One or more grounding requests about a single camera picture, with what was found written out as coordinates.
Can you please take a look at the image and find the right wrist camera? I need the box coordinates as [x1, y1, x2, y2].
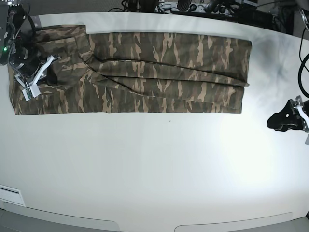
[22, 84, 41, 101]

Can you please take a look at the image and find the white label plate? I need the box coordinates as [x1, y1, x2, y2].
[0, 185, 26, 207]

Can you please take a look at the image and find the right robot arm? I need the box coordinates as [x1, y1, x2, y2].
[0, 0, 47, 86]

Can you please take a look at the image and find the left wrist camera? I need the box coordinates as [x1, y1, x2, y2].
[305, 134, 309, 145]

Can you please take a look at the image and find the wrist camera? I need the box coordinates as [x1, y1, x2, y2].
[305, 134, 309, 145]
[22, 84, 41, 101]

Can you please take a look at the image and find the camouflage T-shirt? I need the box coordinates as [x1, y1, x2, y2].
[9, 25, 252, 115]

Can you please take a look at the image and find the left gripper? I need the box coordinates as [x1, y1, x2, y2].
[267, 96, 309, 132]

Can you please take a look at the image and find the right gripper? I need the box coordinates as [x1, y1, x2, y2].
[14, 57, 60, 87]

